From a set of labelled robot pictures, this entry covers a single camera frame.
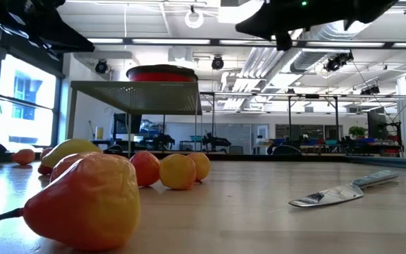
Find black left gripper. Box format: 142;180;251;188
12;0;96;61

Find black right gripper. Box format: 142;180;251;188
235;0;334;52

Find green perforated metal shelf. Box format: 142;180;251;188
67;80;204;159

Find yellow mango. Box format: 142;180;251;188
40;138;104;169

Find red collapsible colander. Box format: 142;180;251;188
125;63;199;83

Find silver toy knife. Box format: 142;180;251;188
288;169;400;208

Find small orange fruit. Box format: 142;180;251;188
187;152;211;181

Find black ceiling spotlight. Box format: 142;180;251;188
94;59;109;75
211;55;225;71

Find white ceiling pipe bundle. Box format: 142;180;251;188
220;28;308;111

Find black monitor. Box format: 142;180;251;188
113;112;143;135
367;111;388;140

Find green potted plant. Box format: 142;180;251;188
347;125;367;140

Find silver ventilation duct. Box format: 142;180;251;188
287;19;371;74

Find white ring light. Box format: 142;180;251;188
184;9;204;30

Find black ceiling camera cluster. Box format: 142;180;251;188
322;50;355;73

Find black background rack frame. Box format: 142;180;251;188
199;90;406;143

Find black clamp handle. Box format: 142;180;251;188
104;143;123;155
272;144;303;162

